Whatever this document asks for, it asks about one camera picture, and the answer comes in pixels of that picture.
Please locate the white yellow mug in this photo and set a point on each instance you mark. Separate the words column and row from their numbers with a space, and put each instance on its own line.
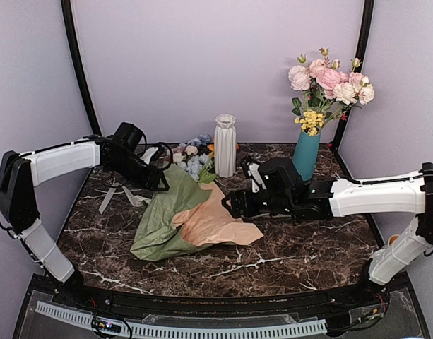
column 392, row 239

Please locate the black front frame rail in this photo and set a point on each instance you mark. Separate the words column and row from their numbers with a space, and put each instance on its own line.
column 125, row 300

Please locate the black left frame post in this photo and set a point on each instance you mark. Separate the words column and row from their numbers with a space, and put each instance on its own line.
column 79, row 70

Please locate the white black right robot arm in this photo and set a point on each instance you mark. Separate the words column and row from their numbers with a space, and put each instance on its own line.
column 278, row 190

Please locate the blue ceramic vase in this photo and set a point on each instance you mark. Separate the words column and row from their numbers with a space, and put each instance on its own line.
column 305, row 155

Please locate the yellow and pink flower bunch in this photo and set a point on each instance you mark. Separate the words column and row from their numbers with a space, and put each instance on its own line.
column 327, row 92

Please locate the green wrapping paper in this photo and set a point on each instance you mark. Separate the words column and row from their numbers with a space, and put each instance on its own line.
column 156, row 237

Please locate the white slotted cable duct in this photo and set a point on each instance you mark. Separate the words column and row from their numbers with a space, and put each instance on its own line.
column 159, row 326

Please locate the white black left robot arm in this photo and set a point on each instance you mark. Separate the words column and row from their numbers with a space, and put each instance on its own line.
column 29, row 178

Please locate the white ribbed vase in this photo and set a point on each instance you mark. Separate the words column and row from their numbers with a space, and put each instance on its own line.
column 225, row 145

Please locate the peach wrapping paper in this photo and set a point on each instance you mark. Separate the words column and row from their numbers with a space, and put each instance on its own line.
column 210, row 223

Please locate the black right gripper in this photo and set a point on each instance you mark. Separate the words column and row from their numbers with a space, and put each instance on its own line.
column 236, row 195

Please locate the blue orange flower bouquet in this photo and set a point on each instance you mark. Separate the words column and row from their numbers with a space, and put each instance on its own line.
column 196, row 158

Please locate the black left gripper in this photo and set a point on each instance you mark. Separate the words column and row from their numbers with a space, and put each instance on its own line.
column 149, row 182

